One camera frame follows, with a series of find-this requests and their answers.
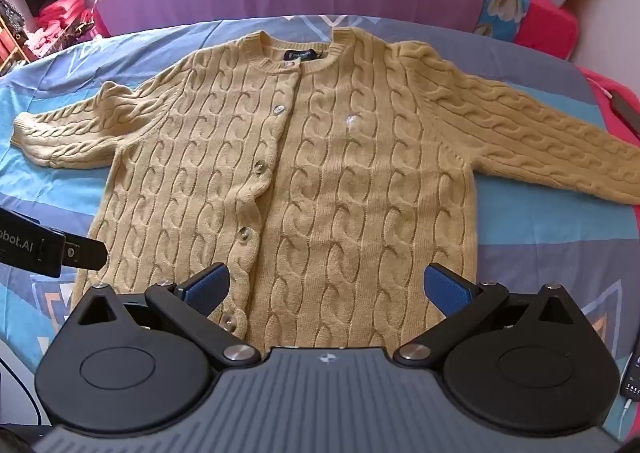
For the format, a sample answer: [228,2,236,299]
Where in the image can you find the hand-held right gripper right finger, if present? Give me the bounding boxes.
[392,262,589,366]

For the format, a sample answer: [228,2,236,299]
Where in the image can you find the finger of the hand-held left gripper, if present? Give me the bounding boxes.
[61,233,108,272]

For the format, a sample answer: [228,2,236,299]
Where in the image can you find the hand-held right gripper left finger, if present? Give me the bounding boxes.
[66,262,261,365]

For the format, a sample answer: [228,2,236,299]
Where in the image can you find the mustard cable-knit cardigan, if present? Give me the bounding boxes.
[11,26,640,351]

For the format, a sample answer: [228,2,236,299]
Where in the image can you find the pile of pink red clothes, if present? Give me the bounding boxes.
[22,0,98,58]

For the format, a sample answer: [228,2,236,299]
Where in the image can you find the black phone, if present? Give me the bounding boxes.
[620,347,640,405]

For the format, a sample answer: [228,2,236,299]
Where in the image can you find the dark flat object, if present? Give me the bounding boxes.
[612,88,640,134]

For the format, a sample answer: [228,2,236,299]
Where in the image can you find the red blanket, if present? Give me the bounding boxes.
[574,62,640,144]

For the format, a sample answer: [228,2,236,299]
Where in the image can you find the pink red mattress cover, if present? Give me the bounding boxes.
[502,0,581,61]

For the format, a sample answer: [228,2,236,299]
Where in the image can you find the white charging cable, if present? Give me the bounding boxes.
[617,402,640,440]

